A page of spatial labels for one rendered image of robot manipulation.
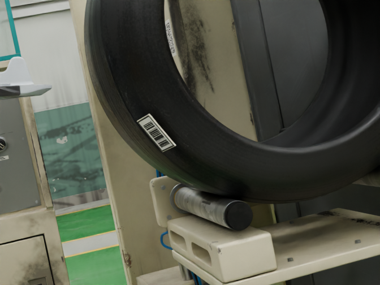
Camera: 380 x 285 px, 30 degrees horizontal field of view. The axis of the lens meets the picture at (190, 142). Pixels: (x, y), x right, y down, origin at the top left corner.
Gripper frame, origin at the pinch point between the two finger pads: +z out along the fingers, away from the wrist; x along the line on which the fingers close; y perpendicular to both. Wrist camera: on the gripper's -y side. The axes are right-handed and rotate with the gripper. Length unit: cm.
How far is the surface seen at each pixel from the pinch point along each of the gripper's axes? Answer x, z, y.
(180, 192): 20.5, 24.9, -19.6
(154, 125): -11.7, 14.6, -6.5
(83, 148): 902, 93, -27
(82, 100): 908, 98, 41
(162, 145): -9.9, 15.9, -9.5
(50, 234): 63, 2, -30
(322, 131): 15, 53, -10
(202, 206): 2.4, 24.4, -20.6
